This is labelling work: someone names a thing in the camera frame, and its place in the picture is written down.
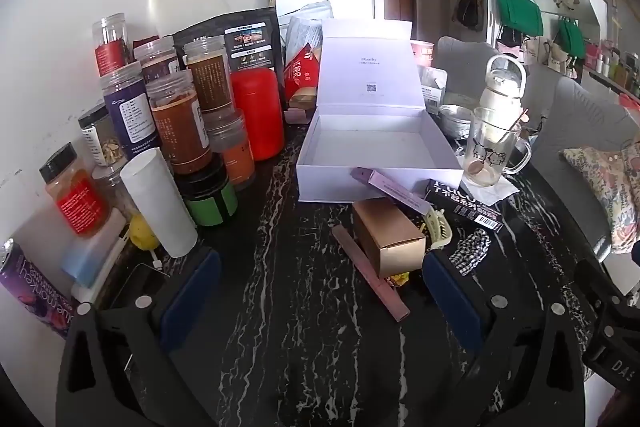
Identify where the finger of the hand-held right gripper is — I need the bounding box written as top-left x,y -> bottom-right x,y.
574,258 -> 628,308

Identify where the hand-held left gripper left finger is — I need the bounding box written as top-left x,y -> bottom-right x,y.
56,248 -> 223,427

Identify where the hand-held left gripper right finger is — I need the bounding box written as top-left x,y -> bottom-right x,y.
422,249 -> 586,427

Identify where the black white gingham scrunchie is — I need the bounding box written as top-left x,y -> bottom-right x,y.
447,229 -> 492,277

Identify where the cream hair clip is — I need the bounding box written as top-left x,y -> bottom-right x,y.
419,207 -> 453,250

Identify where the dusty pink lipstick tube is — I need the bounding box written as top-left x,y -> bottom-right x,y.
332,224 -> 411,323

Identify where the gold cardboard box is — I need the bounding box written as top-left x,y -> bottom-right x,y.
352,198 -> 427,279

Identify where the black lip gloss box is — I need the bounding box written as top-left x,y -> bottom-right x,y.
425,179 -> 503,233

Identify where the purple slim box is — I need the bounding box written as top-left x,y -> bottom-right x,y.
350,167 -> 432,215

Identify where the white gift box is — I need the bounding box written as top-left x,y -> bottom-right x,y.
295,18 -> 465,204

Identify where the yellow lemon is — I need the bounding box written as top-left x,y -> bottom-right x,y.
129,214 -> 161,250

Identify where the black jar green label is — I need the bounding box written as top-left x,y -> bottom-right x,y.
177,154 -> 238,228

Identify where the white cylinder cup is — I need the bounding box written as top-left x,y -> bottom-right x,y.
120,148 -> 199,259

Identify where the blue white block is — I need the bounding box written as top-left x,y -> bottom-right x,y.
60,207 -> 128,288

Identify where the floral cushion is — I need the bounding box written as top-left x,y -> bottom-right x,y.
562,142 -> 640,248

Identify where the white paper napkin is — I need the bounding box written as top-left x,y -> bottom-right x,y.
462,177 -> 521,208

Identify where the metal spoon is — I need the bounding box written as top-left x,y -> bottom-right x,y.
470,109 -> 528,178

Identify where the small orange jar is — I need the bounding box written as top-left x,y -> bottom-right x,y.
205,109 -> 256,185

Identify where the spice bottle red label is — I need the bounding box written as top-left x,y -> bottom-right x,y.
40,143 -> 112,238

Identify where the cartoon print glass mug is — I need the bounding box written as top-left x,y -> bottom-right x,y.
462,107 -> 532,188

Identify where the purple drink can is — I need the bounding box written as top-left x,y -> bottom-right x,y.
0,239 -> 76,338

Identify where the grey sofa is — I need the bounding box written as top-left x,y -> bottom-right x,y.
525,67 -> 640,258

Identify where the jar of orange powder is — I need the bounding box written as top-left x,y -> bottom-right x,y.
146,71 -> 213,175

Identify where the metal bowl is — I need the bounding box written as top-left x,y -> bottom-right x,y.
439,104 -> 481,140

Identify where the nut jar black lid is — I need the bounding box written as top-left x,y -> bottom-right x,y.
78,103 -> 126,168

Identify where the clear jar purple label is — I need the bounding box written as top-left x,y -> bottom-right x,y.
100,62 -> 161,155

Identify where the red canister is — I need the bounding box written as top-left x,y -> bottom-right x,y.
231,68 -> 286,162

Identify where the white tissue packet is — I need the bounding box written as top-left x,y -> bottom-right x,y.
419,67 -> 448,115

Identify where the white water bottle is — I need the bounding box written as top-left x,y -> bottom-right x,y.
480,54 -> 528,142

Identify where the tall jar brown label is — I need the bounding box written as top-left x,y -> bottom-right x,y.
182,35 -> 236,115

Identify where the brown snack box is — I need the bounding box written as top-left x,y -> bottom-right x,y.
285,87 -> 318,124

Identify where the row of small bottles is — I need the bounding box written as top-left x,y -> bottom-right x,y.
582,39 -> 640,98

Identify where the dark brown jar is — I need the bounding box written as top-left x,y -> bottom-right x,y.
134,37 -> 181,88

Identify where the grey chair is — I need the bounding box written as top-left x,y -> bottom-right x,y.
435,36 -> 501,95

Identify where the red snack bag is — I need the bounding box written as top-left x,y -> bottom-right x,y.
285,42 -> 321,108

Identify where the green tote bag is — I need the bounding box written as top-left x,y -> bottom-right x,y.
557,18 -> 586,60
495,0 -> 543,36

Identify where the pink paper cup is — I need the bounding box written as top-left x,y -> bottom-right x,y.
411,39 -> 436,68

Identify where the clear jar red label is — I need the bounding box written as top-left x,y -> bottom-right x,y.
92,13 -> 132,78

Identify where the black coffee bag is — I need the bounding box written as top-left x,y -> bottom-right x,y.
172,7 -> 286,108

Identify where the grey striped bag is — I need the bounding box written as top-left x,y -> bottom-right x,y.
285,14 -> 323,58

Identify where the black hanging bag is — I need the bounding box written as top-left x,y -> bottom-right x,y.
455,0 -> 483,32

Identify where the white cable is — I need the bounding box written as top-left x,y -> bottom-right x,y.
125,256 -> 171,278

